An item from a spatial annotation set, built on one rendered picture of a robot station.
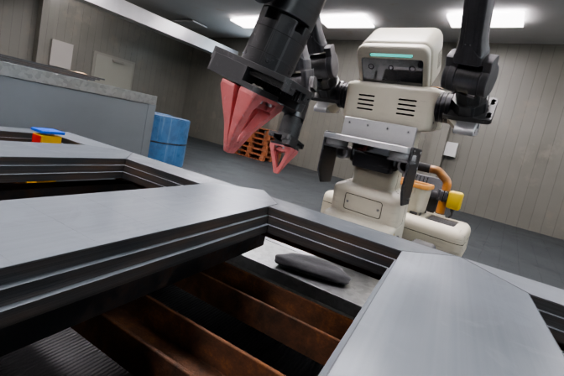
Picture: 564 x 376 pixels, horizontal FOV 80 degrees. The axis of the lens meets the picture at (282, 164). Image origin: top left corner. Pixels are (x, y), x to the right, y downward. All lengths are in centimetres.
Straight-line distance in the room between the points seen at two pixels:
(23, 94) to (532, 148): 835
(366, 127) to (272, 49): 72
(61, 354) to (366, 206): 81
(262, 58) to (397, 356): 29
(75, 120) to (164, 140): 271
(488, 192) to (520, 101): 202
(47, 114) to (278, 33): 111
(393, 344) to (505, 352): 12
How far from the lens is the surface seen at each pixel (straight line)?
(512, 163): 859
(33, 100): 135
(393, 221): 105
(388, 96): 105
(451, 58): 92
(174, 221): 51
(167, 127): 406
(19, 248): 41
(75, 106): 141
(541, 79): 882
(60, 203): 55
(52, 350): 81
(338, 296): 82
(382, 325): 36
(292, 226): 66
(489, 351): 40
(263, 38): 35
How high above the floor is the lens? 102
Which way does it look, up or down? 6 degrees down
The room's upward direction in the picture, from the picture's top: 12 degrees clockwise
